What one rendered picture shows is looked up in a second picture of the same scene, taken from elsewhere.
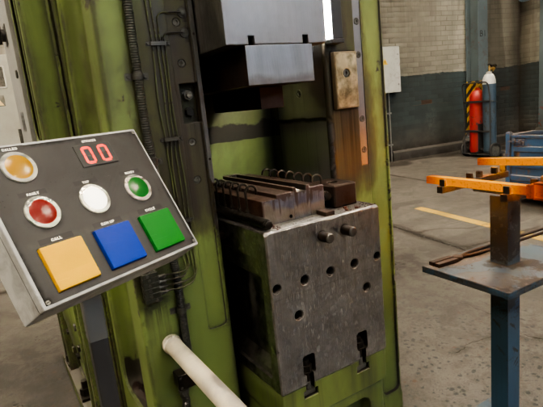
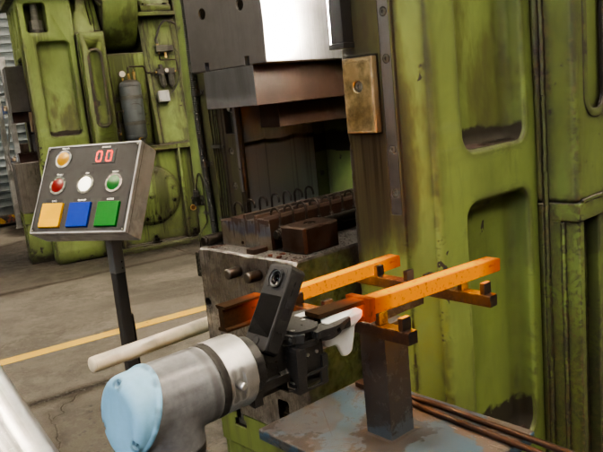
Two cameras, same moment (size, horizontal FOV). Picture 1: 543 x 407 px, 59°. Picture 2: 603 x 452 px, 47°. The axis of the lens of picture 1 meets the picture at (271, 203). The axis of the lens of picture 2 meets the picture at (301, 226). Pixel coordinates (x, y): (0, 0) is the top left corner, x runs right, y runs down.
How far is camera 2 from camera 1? 2.08 m
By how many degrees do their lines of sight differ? 76
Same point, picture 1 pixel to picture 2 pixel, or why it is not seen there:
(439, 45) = not seen: outside the picture
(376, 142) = (419, 186)
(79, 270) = (49, 221)
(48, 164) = (76, 159)
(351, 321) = not seen: hidden behind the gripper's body
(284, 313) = (214, 328)
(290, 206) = (241, 232)
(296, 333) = not seen: hidden behind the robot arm
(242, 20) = (200, 49)
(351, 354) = (273, 416)
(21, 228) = (45, 191)
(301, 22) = (242, 43)
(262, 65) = (214, 91)
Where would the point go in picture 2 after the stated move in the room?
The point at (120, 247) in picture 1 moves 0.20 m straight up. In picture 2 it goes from (74, 216) to (64, 146)
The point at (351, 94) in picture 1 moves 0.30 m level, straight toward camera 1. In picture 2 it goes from (363, 116) to (231, 128)
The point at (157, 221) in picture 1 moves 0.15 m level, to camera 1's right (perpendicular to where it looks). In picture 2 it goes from (105, 207) to (102, 215)
